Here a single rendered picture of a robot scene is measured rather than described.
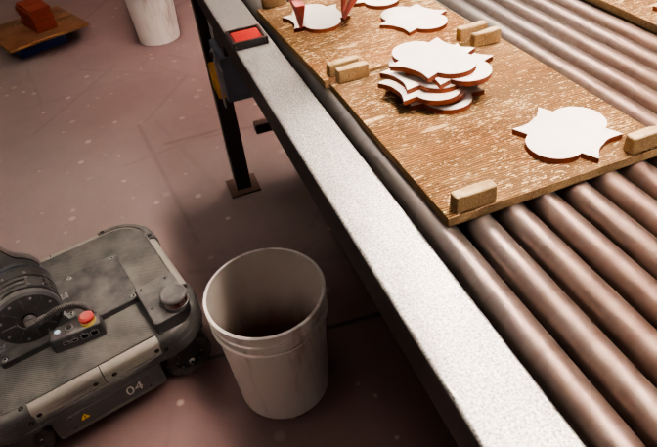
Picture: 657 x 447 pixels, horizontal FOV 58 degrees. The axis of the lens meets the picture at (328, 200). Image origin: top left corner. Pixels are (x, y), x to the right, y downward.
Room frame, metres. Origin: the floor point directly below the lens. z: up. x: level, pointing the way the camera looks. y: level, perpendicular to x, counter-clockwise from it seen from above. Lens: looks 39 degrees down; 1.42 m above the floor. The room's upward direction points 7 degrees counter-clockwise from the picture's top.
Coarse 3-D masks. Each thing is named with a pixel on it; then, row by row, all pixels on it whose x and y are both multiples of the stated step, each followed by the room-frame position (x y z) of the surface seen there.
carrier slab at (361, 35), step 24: (312, 0) 1.34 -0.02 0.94; (336, 0) 1.32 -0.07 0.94; (408, 0) 1.27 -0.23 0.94; (432, 0) 1.26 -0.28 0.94; (288, 24) 1.21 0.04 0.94; (360, 24) 1.17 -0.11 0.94; (456, 24) 1.11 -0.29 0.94; (288, 48) 1.12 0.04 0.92; (312, 48) 1.08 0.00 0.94; (336, 48) 1.07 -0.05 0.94; (360, 48) 1.06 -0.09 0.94; (384, 48) 1.04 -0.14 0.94; (312, 72) 1.00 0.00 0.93
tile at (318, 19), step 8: (312, 8) 1.27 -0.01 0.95; (320, 8) 1.26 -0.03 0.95; (328, 8) 1.26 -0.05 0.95; (288, 16) 1.24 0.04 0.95; (304, 16) 1.23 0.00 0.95; (312, 16) 1.22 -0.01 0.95; (320, 16) 1.22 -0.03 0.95; (328, 16) 1.21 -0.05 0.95; (336, 16) 1.21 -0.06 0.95; (296, 24) 1.18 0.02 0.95; (304, 24) 1.18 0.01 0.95; (312, 24) 1.18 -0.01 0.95; (320, 24) 1.17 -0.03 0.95; (328, 24) 1.16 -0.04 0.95; (336, 24) 1.16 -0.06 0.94; (312, 32) 1.16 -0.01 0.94; (320, 32) 1.15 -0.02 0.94
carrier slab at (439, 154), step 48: (480, 48) 1.00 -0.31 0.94; (336, 96) 0.90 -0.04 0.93; (384, 96) 0.86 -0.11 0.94; (480, 96) 0.83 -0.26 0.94; (528, 96) 0.81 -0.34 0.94; (576, 96) 0.79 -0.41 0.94; (384, 144) 0.72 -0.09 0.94; (432, 144) 0.71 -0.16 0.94; (480, 144) 0.69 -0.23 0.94; (432, 192) 0.60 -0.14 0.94; (528, 192) 0.58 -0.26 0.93
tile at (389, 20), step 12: (384, 12) 1.20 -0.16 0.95; (396, 12) 1.19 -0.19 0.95; (408, 12) 1.18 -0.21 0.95; (420, 12) 1.17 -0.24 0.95; (432, 12) 1.17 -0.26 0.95; (444, 12) 1.17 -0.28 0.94; (384, 24) 1.13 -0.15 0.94; (396, 24) 1.12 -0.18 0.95; (408, 24) 1.12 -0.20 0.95; (420, 24) 1.11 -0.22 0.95; (432, 24) 1.10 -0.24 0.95; (444, 24) 1.10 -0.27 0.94
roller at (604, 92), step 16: (448, 0) 1.30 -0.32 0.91; (464, 16) 1.22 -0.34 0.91; (480, 16) 1.18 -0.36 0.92; (512, 32) 1.08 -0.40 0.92; (528, 48) 1.02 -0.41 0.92; (544, 48) 1.00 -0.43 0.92; (544, 64) 0.96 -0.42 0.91; (560, 64) 0.93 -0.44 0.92; (576, 80) 0.88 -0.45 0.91; (592, 80) 0.86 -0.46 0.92; (608, 96) 0.81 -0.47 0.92; (624, 96) 0.80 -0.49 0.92; (624, 112) 0.77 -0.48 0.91; (640, 112) 0.75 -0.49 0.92
